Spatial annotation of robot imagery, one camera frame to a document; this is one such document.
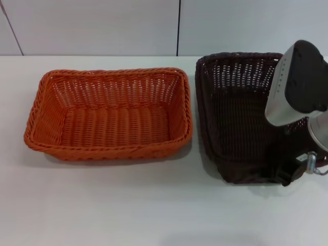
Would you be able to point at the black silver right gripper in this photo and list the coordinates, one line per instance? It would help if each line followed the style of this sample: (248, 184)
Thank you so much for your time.
(302, 82)

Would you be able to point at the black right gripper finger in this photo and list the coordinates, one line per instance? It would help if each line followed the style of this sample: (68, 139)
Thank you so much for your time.
(294, 174)
(275, 167)

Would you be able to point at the dark brown woven basket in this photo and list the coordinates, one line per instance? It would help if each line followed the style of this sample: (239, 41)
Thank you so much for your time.
(235, 115)

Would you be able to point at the orange woven basket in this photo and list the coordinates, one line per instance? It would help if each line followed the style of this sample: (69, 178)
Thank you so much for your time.
(115, 120)

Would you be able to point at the silver metal clamp bracket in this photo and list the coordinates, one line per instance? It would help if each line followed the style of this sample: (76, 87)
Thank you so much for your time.
(311, 161)

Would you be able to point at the dark vertical wall strip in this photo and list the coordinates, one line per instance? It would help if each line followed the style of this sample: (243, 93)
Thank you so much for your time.
(178, 25)

